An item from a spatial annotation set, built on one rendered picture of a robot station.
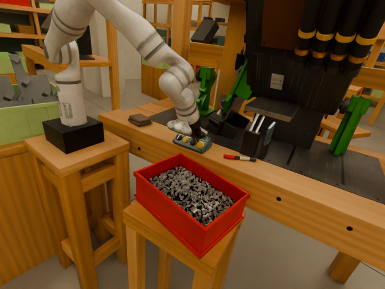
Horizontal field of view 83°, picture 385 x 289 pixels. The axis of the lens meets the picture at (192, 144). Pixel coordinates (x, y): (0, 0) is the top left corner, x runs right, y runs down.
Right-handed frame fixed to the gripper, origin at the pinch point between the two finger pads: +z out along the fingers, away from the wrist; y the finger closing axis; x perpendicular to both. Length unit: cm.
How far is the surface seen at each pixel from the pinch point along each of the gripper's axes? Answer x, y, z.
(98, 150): 22.0, 36.3, 0.2
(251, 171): 1.5, -24.1, 6.4
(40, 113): 20, 76, -4
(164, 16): -619, 564, 373
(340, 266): -1, -86, 101
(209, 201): 20.9, -17.6, -3.9
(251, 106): -14.0, -16.9, -10.5
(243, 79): -32.4, -6.5, -3.6
